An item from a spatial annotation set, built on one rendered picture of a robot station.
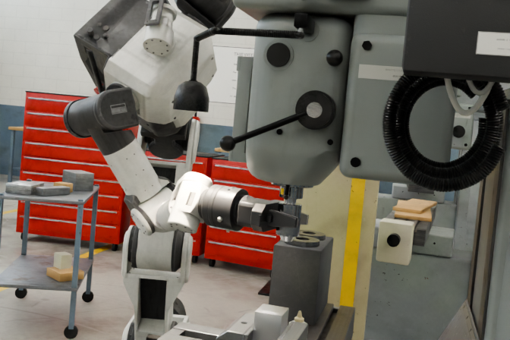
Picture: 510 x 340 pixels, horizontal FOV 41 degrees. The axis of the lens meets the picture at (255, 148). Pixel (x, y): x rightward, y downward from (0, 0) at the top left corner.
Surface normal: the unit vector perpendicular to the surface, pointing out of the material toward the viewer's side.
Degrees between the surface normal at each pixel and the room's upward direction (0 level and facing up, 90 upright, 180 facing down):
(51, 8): 90
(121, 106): 77
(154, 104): 141
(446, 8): 90
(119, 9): 58
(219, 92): 90
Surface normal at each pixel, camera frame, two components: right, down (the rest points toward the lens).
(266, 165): -0.33, 0.55
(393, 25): -0.23, 0.03
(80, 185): 0.65, 0.10
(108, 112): 0.74, -0.13
